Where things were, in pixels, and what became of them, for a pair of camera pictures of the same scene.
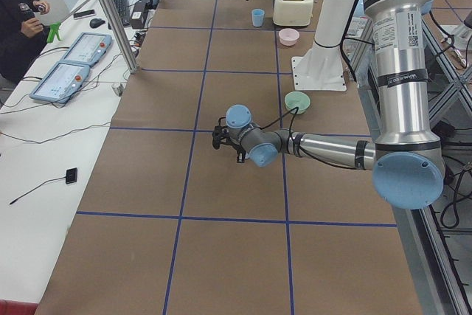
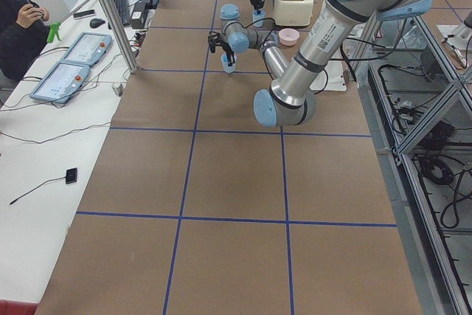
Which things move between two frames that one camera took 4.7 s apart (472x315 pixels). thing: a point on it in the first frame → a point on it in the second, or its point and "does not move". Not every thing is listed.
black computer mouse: x=95 y=23 does not move
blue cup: x=257 y=17 does not move
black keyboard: x=122 y=4 does not move
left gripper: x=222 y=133 → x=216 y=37
